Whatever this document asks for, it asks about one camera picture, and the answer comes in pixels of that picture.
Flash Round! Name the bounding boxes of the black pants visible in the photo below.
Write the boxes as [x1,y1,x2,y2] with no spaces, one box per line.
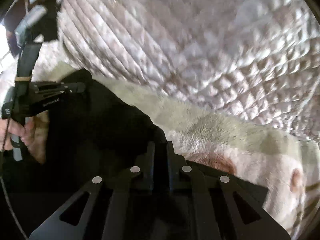
[0,68,270,240]

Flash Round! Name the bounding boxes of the person's left hand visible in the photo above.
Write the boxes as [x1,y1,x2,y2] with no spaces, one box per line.
[1,111,49,163]

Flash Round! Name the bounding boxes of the floral fleece blanket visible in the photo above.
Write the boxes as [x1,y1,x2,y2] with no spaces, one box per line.
[33,41,319,239]

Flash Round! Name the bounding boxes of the grey quilted bedspread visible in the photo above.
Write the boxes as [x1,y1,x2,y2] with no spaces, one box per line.
[59,0,319,141]

